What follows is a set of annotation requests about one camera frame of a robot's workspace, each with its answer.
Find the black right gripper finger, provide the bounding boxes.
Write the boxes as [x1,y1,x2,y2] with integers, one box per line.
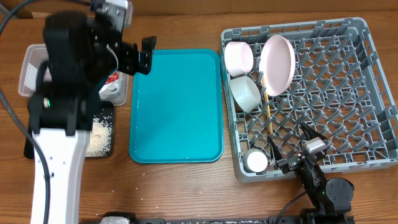
[267,136,284,167]
[300,123,326,146]

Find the light green cup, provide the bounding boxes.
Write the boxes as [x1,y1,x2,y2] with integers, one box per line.
[243,149,268,173]

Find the red snack wrapper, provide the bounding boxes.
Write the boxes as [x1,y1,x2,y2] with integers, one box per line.
[105,72,119,85]

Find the white tissue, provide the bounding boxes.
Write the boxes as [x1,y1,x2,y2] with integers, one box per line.
[99,77,122,95]

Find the wooden chopstick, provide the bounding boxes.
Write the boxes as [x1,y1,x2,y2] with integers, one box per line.
[262,75,274,134]

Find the light green bowl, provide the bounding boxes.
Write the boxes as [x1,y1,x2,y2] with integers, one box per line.
[230,76,261,113]

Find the large pink plate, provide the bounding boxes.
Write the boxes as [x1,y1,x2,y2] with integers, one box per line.
[259,35,295,96]

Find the pink bowl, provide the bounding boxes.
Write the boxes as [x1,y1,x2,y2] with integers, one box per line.
[224,42,254,77]

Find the rice grains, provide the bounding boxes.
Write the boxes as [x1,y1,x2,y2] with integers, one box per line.
[85,118,112,157]

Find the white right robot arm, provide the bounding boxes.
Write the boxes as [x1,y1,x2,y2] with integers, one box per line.
[224,35,354,223]

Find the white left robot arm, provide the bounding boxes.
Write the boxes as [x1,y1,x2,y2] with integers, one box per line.
[1,1,156,223]

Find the grey dishwasher rack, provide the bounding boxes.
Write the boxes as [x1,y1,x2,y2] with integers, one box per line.
[220,17,397,183]

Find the teal plastic tray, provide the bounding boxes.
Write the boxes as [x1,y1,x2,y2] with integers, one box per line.
[129,49,223,164]

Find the clear plastic bin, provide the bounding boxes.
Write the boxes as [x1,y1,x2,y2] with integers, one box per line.
[18,44,129,106]

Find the black tray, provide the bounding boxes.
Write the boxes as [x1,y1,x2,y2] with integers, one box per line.
[24,100,115,159]

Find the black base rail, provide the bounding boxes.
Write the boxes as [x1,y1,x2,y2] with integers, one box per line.
[79,211,355,224]

